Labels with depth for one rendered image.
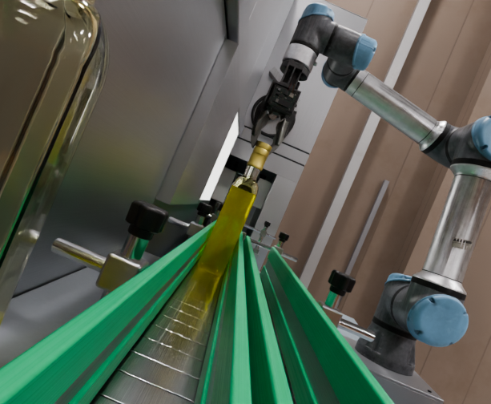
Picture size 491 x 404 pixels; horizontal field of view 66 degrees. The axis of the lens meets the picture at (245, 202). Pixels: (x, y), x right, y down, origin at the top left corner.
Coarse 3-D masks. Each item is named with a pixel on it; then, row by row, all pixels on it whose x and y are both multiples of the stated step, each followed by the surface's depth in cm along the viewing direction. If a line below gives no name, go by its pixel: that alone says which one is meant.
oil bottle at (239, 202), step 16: (240, 176) 80; (240, 192) 79; (256, 192) 79; (224, 208) 78; (240, 208) 78; (224, 224) 78; (240, 224) 78; (208, 240) 79; (224, 240) 78; (208, 256) 78; (224, 256) 78
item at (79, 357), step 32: (192, 256) 66; (128, 288) 23; (160, 288) 35; (96, 320) 17; (128, 320) 25; (32, 352) 13; (64, 352) 14; (96, 352) 19; (0, 384) 11; (32, 384) 12; (64, 384) 16; (96, 384) 23
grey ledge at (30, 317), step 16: (144, 256) 69; (80, 272) 47; (96, 272) 50; (48, 288) 39; (64, 288) 41; (80, 288) 42; (96, 288) 44; (16, 304) 33; (32, 304) 34; (48, 304) 35; (64, 304) 37; (80, 304) 38; (16, 320) 31; (32, 320) 32; (48, 320) 33; (64, 320) 34; (0, 336) 28; (16, 336) 28; (32, 336) 29; (0, 352) 26; (16, 352) 27
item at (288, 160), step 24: (312, 0) 189; (288, 24) 189; (360, 24) 189; (264, 72) 189; (312, 72) 189; (312, 96) 189; (312, 120) 189; (240, 144) 189; (288, 144) 189; (312, 144) 189; (240, 168) 243; (264, 168) 189; (288, 168) 189
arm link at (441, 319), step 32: (480, 128) 83; (480, 160) 84; (480, 192) 84; (448, 224) 86; (480, 224) 85; (448, 256) 84; (416, 288) 86; (448, 288) 82; (416, 320) 82; (448, 320) 81
